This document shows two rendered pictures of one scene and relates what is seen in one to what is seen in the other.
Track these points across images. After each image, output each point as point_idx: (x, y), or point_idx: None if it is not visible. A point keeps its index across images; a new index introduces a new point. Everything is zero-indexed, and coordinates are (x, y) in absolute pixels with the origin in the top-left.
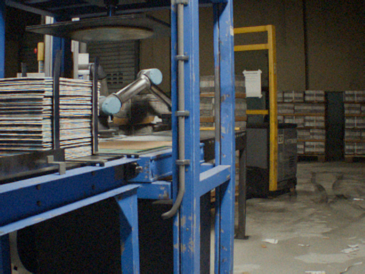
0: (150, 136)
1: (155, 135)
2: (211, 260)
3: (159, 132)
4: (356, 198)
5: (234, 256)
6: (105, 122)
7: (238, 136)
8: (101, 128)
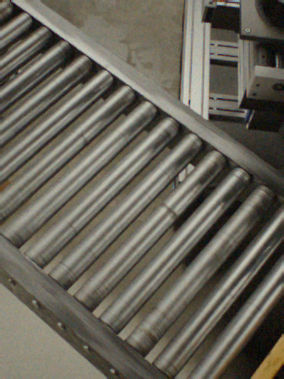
0: (16, 46)
1: (34, 64)
2: (18, 312)
3: (227, 140)
4: None
5: (18, 368)
6: (275, 4)
7: (81, 343)
8: (256, 3)
